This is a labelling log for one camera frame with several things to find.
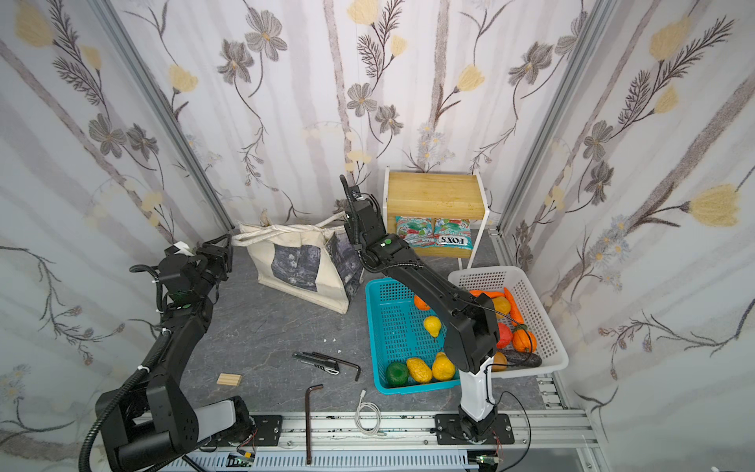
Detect cream canvas tote bag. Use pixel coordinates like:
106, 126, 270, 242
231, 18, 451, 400
232, 212, 364, 315

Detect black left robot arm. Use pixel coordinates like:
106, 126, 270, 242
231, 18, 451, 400
78, 234, 258, 471

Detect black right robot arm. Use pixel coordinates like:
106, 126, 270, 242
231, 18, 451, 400
339, 175, 499, 443

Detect teal mint candy bag right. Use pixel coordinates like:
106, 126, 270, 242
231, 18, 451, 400
434, 218, 474, 250

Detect white wooden two-tier shelf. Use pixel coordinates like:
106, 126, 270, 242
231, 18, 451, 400
383, 168, 491, 269

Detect orange fruit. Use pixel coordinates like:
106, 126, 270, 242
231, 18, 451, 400
414, 295, 431, 311

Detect small wooden block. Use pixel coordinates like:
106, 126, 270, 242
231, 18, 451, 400
216, 373, 243, 387

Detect teal plastic basket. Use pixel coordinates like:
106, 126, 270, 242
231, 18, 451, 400
365, 277, 460, 395

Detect yellow lemon middle lower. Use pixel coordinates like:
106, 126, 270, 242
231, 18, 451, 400
423, 316, 444, 338

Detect black utility knife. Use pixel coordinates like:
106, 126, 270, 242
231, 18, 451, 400
292, 352, 340, 376

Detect small black hex key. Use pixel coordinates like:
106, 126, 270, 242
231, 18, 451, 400
313, 351, 362, 382

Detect green lime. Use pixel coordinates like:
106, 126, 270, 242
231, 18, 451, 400
385, 362, 410, 387

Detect yellow bell pepper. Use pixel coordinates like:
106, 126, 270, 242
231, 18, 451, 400
493, 296, 511, 318

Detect large black hex key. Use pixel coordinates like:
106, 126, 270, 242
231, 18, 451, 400
305, 383, 324, 466

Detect yellow pear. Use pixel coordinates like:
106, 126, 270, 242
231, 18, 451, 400
432, 352, 456, 382

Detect orange carrot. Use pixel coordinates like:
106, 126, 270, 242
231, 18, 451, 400
503, 288, 525, 325

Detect red tomato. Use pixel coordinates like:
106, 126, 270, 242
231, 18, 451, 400
497, 323, 513, 350

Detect small green circuit board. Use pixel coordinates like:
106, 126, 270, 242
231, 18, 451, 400
224, 454, 256, 468

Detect brown potato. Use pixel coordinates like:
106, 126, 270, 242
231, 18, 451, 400
492, 351, 509, 372

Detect small orange pumpkin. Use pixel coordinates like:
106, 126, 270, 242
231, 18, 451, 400
511, 324, 538, 353

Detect white plastic basket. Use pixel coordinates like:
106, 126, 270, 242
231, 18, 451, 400
448, 265, 569, 379

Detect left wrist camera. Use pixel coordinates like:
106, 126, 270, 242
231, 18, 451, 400
164, 241, 195, 257

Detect white coiled cable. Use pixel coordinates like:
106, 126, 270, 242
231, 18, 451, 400
353, 388, 383, 438

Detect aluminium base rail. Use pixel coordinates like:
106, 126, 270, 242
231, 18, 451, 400
165, 409, 610, 471

